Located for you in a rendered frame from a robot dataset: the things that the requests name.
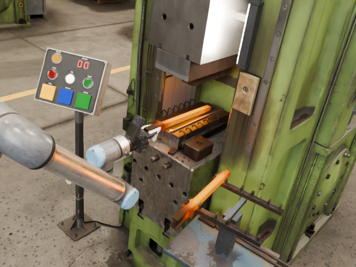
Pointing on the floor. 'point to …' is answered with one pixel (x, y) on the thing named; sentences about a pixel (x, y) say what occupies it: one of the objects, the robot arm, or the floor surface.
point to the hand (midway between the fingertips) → (157, 126)
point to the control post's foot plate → (72, 224)
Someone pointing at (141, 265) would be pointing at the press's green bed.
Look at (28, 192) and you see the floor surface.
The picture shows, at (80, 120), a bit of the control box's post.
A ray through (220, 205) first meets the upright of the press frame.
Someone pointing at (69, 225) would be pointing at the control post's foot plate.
